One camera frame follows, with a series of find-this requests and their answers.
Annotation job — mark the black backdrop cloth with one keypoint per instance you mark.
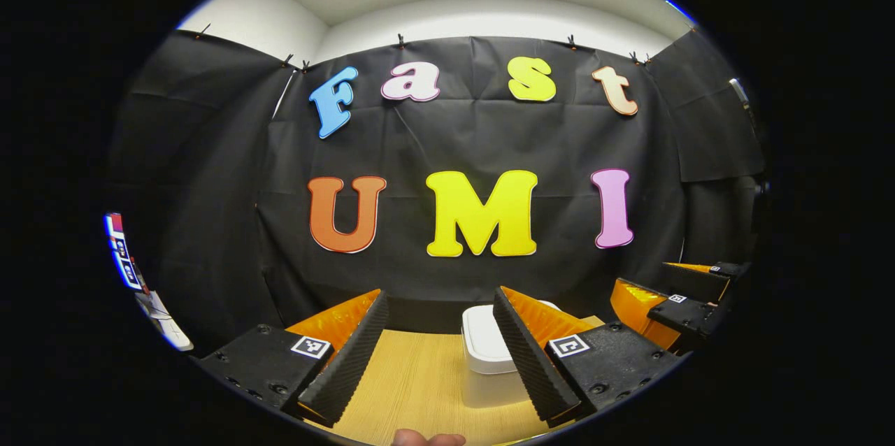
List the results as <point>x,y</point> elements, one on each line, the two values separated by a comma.
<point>447,145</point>

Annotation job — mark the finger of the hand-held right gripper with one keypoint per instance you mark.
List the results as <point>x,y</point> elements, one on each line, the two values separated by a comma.
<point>682,313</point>
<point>699,284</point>

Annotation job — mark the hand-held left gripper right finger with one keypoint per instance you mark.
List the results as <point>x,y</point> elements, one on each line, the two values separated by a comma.
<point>524,355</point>

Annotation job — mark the computer monitor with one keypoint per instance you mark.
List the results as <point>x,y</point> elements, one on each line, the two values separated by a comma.
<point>122,250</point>

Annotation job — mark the white desktop garbage bin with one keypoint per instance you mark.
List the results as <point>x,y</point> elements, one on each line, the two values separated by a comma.
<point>486,348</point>

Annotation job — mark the wooden desktop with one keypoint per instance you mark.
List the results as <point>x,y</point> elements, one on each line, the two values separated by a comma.
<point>412,376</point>

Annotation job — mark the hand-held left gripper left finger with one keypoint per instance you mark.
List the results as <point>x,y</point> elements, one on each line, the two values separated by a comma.
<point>349,355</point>

